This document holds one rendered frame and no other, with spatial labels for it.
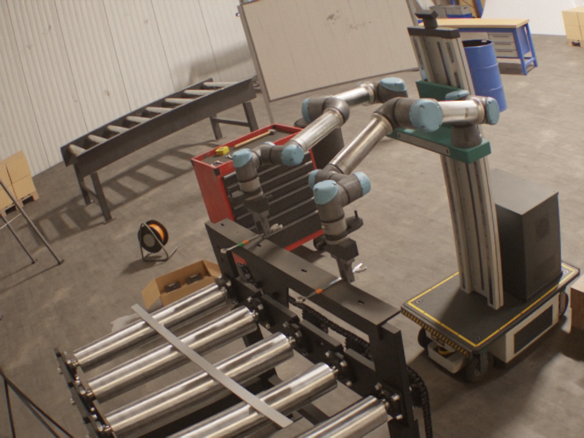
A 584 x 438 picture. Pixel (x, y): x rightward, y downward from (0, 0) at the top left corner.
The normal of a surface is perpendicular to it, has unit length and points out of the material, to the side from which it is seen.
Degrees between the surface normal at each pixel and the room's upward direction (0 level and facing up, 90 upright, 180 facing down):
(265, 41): 90
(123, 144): 90
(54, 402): 0
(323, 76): 90
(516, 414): 0
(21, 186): 90
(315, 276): 0
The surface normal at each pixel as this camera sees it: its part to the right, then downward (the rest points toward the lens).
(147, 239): -0.32, 0.47
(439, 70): -0.87, 0.39
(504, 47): -0.65, 0.46
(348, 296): -0.25, -0.88
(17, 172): 0.48, 0.24
